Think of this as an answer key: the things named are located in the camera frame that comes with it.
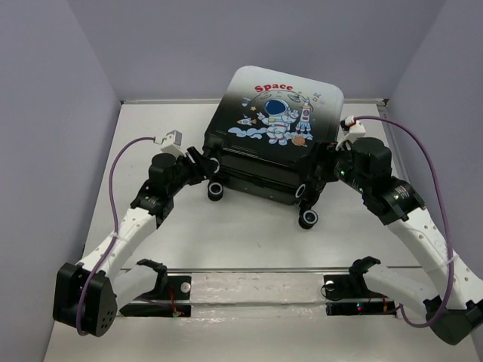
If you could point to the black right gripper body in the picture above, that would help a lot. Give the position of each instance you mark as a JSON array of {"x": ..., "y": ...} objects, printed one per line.
[{"x": 339, "y": 165}]

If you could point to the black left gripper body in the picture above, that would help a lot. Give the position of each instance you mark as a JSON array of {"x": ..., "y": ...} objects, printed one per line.
[{"x": 187, "y": 173}]

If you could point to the black hard-shell suitcase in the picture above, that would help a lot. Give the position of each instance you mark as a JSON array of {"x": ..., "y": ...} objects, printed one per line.
[{"x": 262, "y": 133}]

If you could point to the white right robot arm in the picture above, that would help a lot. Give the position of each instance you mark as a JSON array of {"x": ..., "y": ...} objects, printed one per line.
[{"x": 452, "y": 304}]

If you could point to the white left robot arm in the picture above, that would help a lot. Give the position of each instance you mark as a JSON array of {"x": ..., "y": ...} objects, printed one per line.
[{"x": 89, "y": 293}]

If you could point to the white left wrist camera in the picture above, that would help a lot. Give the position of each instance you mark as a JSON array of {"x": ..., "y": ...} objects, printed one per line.
[{"x": 170, "y": 143}]

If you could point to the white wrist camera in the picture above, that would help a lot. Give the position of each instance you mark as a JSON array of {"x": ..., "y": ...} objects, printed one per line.
[
  {"x": 170, "y": 143},
  {"x": 352, "y": 130}
]

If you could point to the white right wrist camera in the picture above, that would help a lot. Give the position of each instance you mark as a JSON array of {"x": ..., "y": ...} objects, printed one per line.
[{"x": 352, "y": 130}]

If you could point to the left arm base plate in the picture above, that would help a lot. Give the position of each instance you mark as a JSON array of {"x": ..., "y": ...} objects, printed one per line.
[{"x": 171, "y": 301}]

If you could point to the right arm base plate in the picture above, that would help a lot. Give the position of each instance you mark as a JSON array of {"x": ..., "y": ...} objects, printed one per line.
[{"x": 346, "y": 296}]

